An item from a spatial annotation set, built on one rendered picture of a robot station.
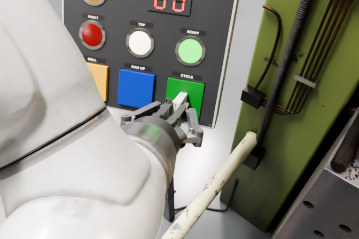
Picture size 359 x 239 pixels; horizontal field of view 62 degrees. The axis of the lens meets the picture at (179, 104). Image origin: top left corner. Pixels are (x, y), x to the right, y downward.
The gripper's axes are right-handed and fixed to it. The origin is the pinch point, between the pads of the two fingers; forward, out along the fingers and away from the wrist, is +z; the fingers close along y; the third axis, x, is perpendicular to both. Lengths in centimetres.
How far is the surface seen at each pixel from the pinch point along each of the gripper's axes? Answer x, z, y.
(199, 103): -0.2, 3.5, 3.3
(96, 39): 8.9, 3.5, -18.9
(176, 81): 3.3, 3.5, -1.8
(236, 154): -24.7, 33.8, 14.1
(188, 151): -62, 98, -9
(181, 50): 9.5, 3.5, -1.7
